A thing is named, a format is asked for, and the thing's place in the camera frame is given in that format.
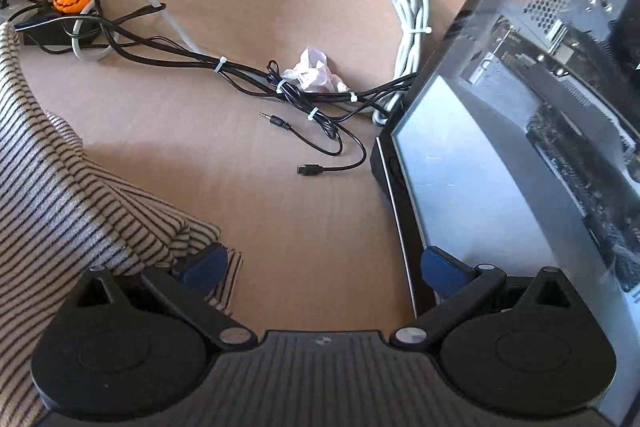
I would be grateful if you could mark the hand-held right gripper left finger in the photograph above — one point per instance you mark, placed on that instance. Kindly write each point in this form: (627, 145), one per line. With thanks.
(202, 271)

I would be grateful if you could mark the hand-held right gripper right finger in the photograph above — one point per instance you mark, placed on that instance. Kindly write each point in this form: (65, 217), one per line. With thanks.
(441, 272)

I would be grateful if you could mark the striped shirt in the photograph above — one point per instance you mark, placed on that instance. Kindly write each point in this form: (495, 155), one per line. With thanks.
(60, 187)

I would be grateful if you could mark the glass sided computer case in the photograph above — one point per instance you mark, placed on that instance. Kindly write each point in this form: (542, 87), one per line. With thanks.
(475, 167)

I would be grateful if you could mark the black adapter box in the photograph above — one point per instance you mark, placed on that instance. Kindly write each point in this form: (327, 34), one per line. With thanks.
(50, 38)

